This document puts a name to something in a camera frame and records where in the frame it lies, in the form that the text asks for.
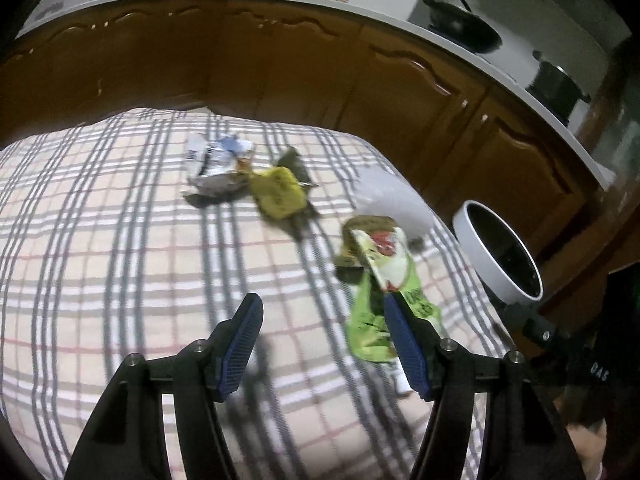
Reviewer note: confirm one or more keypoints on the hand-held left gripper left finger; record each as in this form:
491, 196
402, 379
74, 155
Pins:
240, 345

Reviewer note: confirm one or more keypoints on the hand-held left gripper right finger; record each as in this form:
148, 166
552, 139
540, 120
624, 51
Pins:
407, 352

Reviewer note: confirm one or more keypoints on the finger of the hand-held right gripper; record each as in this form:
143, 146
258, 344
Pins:
535, 327

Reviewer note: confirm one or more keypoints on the green snack bag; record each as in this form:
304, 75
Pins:
390, 260

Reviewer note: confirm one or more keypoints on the white round bin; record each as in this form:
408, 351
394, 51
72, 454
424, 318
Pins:
475, 245

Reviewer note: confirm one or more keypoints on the translucent plastic cup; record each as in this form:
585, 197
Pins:
390, 200

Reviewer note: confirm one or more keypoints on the yellow wrapper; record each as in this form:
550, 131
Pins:
277, 192

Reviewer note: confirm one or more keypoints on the silver wrapper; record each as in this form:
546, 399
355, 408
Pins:
215, 162

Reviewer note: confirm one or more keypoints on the plaid tablecloth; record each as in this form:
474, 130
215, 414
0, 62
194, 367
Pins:
125, 260

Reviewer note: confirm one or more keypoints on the dark green wrapper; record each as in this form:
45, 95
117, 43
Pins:
295, 164

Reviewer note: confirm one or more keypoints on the dark cooking pot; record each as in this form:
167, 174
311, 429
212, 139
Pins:
552, 85

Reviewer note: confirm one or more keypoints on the wooden lower cabinets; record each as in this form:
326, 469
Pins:
300, 70

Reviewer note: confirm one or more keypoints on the black wok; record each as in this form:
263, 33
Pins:
465, 27

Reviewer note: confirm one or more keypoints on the white kitchen countertop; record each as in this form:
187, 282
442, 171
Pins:
380, 15

